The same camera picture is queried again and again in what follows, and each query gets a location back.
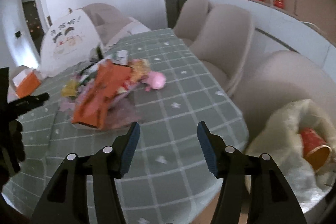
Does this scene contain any translucent trash bag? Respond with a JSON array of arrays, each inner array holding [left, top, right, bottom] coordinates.
[[245, 99, 335, 213]]

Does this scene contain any red paper cup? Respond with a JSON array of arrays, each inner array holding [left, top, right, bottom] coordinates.
[[300, 128, 332, 173]]

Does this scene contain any yellow nabati wafer wrapper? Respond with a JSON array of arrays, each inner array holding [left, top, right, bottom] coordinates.
[[61, 79, 79, 98]]

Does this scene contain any orange paper bag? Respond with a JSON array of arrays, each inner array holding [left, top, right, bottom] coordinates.
[[72, 60, 132, 130]]

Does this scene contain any orange tissue box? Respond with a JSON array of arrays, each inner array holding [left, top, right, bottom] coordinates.
[[10, 65, 42, 98]]

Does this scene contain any green checkered tablecloth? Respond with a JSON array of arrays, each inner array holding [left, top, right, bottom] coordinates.
[[3, 29, 249, 223]]

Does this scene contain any beige chair near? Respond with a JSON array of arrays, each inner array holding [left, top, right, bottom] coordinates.
[[233, 51, 335, 140]]

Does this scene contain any beige chair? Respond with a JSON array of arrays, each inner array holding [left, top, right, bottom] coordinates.
[[173, 0, 211, 47], [189, 5, 255, 97], [233, 51, 335, 140]]

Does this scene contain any white cartoon food cover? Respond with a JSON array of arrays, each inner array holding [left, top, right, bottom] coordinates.
[[39, 3, 150, 75]]

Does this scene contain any pink plastic wrapper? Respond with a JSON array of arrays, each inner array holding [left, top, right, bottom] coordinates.
[[142, 71, 166, 92]]

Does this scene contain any beige chair middle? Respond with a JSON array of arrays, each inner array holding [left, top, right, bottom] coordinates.
[[189, 5, 255, 97]]

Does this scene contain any small red figurine right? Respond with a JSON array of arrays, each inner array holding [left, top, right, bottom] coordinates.
[[273, 0, 284, 9]]

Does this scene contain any beige chair far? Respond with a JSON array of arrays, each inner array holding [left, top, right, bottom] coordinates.
[[173, 0, 211, 47]]

